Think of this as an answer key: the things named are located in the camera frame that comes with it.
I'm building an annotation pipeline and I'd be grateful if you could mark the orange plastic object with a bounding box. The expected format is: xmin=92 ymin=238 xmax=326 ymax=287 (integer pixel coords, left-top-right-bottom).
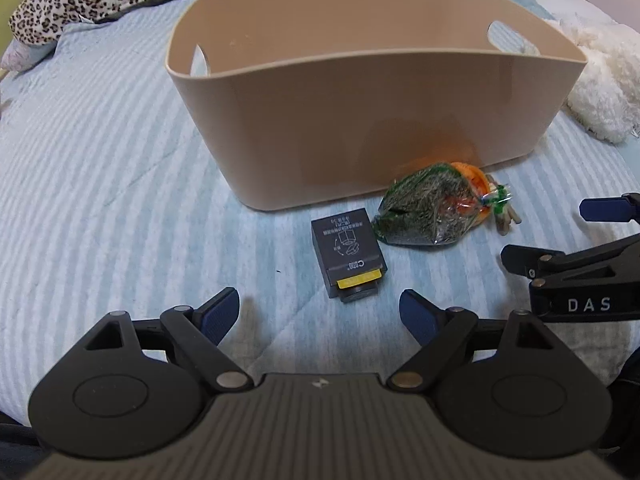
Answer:
xmin=450 ymin=161 xmax=489 ymax=221

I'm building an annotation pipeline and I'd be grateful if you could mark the beige plastic basket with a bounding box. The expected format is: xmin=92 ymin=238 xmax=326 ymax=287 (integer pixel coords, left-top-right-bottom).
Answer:
xmin=166 ymin=0 xmax=589 ymax=212

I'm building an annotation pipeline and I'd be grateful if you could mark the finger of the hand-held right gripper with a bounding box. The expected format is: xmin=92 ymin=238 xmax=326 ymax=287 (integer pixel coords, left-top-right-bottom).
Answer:
xmin=501 ymin=233 xmax=640 ymax=324
xmin=579 ymin=192 xmax=640 ymax=224

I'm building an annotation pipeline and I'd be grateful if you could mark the leopard print blanket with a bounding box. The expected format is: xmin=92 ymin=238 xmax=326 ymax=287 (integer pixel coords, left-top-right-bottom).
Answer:
xmin=9 ymin=0 xmax=262 ymax=47

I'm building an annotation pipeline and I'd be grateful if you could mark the yellow-green object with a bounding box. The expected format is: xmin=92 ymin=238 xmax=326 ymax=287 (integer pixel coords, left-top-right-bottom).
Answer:
xmin=0 ymin=0 xmax=29 ymax=57

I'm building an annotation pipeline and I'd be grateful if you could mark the bundle of wooden sticks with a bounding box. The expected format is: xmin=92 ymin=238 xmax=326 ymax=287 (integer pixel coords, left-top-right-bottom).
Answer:
xmin=492 ymin=175 xmax=524 ymax=235

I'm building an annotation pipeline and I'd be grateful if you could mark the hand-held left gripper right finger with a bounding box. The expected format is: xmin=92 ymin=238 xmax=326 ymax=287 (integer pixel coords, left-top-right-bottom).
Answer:
xmin=389 ymin=288 xmax=557 ymax=393

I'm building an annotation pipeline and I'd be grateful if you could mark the white fluffy plush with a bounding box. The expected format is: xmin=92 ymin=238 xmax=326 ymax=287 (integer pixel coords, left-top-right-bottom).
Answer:
xmin=554 ymin=12 xmax=640 ymax=147

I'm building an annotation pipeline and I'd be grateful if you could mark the pinkish grey cloth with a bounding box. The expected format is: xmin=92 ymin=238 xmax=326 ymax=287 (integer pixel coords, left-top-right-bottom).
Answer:
xmin=0 ymin=37 xmax=59 ymax=74

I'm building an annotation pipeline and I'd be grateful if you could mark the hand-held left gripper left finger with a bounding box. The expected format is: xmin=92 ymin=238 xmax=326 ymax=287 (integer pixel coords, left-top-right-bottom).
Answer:
xmin=84 ymin=287 xmax=253 ymax=393

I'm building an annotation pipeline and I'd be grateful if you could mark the black box with yellow label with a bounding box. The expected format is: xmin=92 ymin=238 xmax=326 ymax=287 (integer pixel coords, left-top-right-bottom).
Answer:
xmin=311 ymin=206 xmax=389 ymax=305

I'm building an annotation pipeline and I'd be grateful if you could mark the blue striped bed quilt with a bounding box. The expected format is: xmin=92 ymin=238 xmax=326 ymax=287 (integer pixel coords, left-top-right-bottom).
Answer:
xmin=0 ymin=0 xmax=640 ymax=427

